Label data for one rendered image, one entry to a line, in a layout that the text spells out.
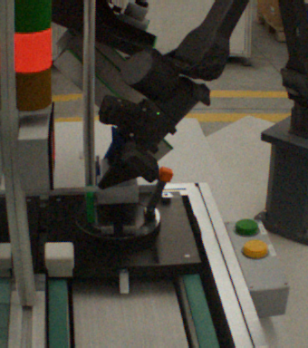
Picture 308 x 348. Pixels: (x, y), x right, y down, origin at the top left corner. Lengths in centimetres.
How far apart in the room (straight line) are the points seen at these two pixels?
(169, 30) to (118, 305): 430
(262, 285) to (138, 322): 19
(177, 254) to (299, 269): 28
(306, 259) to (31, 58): 71
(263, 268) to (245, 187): 49
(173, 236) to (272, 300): 21
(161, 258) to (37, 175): 32
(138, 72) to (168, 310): 36
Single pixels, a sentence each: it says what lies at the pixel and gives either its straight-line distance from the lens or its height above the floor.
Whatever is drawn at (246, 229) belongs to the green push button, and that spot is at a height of 97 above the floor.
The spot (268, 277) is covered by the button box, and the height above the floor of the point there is 96.
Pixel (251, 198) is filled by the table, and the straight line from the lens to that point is 149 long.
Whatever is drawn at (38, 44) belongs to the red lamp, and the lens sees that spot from 80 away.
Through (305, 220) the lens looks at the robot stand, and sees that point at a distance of 133.
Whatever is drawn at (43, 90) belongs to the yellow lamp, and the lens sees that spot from 83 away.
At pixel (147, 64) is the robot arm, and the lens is 99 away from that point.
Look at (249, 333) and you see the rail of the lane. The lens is 94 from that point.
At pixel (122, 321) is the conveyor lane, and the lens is 102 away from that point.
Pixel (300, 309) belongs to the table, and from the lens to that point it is 116.
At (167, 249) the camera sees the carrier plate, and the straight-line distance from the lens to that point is 109.
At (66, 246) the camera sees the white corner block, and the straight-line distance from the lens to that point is 106.
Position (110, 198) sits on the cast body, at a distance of 110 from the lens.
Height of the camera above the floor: 155
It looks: 27 degrees down
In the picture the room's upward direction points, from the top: 1 degrees clockwise
